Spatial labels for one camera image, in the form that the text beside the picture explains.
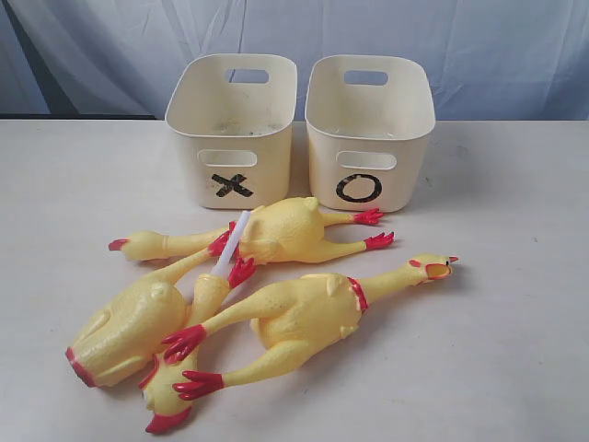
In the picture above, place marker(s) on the light blue backdrop curtain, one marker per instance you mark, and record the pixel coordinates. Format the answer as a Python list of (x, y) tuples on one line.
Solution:
[(486, 60)]

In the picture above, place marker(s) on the whole yellow rubber chicken front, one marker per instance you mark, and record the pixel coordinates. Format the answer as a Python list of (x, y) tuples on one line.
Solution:
[(296, 319)]

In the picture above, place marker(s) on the cream bin marked O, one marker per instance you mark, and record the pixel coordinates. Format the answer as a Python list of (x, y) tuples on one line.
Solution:
[(369, 119)]

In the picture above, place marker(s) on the whole yellow rubber chicken rear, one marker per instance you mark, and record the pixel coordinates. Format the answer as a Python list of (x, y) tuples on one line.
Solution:
[(291, 230)]

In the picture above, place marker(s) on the whole yellow rubber chicken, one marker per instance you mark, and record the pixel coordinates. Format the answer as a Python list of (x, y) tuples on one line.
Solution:
[(291, 230), (296, 319)]

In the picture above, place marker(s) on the cream bin marked X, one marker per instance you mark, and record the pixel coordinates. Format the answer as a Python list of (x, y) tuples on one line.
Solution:
[(230, 119)]

